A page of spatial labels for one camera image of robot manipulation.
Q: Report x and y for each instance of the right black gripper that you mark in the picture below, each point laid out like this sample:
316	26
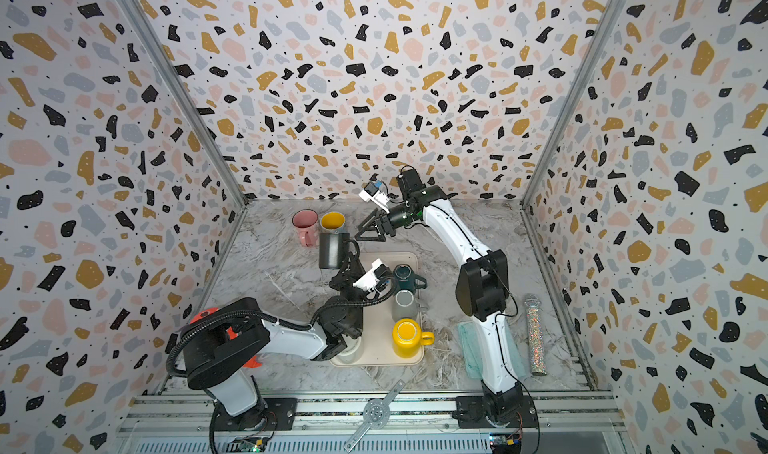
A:
387	222

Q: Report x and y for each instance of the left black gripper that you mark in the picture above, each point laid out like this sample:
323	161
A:
347	271

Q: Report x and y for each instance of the black mug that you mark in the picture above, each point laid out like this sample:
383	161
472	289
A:
333	250

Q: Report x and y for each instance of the blue butterfly mug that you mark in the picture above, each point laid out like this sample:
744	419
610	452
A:
332	222

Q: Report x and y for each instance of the pink mug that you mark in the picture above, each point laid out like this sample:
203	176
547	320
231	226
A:
305	222

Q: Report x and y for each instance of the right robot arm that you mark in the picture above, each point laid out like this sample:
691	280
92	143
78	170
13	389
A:
482	289

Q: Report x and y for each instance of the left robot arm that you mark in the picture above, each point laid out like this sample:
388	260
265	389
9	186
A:
238	401

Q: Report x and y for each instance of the dark green mug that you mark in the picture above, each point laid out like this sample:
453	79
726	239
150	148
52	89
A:
408	280

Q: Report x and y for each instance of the grey mug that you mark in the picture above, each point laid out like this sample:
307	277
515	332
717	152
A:
405	306

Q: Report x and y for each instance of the white mug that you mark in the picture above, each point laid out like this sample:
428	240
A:
351	353

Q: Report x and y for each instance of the yellow mug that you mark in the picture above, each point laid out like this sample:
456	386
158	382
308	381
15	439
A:
408	338

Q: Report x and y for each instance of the beige plastic tray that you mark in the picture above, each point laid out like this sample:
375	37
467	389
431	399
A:
377	320

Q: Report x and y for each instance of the light green cloth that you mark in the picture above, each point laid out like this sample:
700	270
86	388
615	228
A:
471	350

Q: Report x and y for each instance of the red shark toy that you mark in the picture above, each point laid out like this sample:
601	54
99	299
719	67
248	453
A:
230	345

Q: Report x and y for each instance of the glitter filled glass tube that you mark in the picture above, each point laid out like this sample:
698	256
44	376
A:
536	351

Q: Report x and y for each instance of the metal perforated bracket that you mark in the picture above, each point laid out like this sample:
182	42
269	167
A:
376	414

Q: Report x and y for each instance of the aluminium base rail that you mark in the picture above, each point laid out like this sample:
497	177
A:
420	422

